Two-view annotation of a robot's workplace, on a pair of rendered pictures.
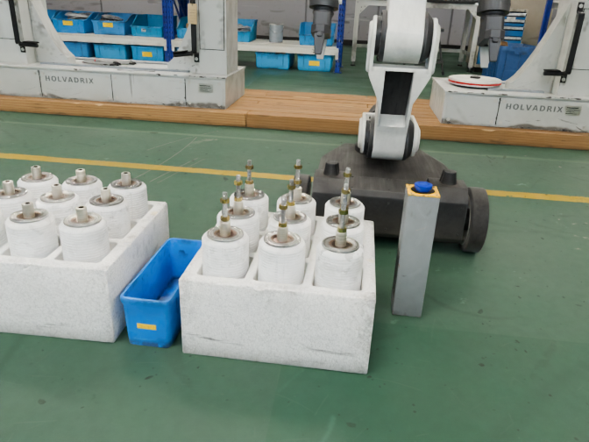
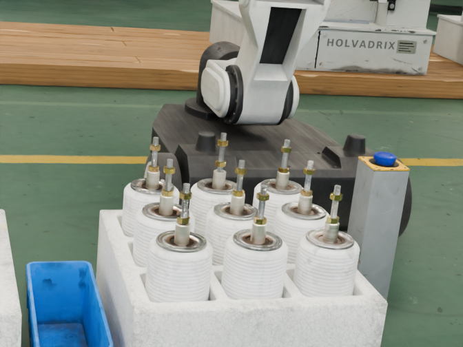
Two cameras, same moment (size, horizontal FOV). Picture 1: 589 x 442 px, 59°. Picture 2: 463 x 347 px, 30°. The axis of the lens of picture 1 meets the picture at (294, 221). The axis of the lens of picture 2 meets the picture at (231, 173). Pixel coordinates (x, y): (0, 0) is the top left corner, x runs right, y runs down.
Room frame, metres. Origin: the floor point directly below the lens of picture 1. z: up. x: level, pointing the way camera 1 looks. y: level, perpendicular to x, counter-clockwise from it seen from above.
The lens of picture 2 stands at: (-0.14, 0.56, 0.75)
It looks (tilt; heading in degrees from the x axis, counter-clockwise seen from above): 18 degrees down; 336
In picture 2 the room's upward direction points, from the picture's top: 6 degrees clockwise
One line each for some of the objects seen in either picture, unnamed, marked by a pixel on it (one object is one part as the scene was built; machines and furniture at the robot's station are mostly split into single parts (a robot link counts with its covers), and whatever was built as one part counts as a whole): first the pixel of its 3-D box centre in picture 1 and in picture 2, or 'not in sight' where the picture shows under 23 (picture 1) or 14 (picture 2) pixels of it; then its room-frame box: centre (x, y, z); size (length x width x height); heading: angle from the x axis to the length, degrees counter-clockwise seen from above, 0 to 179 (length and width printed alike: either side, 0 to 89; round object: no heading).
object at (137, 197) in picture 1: (129, 217); not in sight; (1.24, 0.43, 0.16); 0.10 x 0.10 x 0.18
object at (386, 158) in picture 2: (422, 188); (384, 160); (1.11, -0.29, 0.32); 0.04 x 0.04 x 0.02
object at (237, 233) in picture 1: (225, 233); (181, 242); (0.96, 0.14, 0.25); 0.08 x 0.08 x 0.01
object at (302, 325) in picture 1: (287, 280); (227, 300); (1.07, 0.01, 0.09); 0.39 x 0.39 x 0.18; 84
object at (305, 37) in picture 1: (317, 33); not in sight; (5.92, -0.16, 0.36); 0.50 x 0.38 x 0.21; 174
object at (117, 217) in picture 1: (110, 236); not in sight; (1.12, 0.44, 0.16); 0.10 x 0.10 x 0.18
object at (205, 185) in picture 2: (296, 198); (218, 186); (1.18, 0.00, 0.25); 0.08 x 0.08 x 0.01
